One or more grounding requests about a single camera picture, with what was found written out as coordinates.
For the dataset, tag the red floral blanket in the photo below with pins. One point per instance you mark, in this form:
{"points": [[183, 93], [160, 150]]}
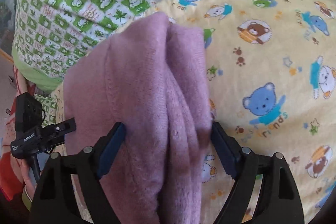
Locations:
{"points": [[10, 179]]}

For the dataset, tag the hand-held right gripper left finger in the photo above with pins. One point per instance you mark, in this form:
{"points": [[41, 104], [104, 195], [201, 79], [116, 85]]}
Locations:
{"points": [[110, 148]]}

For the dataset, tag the green checkered pillow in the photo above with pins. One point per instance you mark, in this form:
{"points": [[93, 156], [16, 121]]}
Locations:
{"points": [[48, 107]]}

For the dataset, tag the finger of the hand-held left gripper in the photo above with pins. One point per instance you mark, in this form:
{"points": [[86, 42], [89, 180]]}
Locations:
{"points": [[61, 127]]}

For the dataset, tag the purple knit sweater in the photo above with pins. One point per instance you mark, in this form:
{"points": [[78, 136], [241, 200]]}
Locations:
{"points": [[147, 87]]}

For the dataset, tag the yellow bear print bedsheet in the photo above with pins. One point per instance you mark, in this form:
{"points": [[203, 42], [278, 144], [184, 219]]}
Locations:
{"points": [[270, 64]]}

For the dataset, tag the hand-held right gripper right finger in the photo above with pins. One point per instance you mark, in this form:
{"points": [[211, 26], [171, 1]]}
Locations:
{"points": [[225, 150]]}

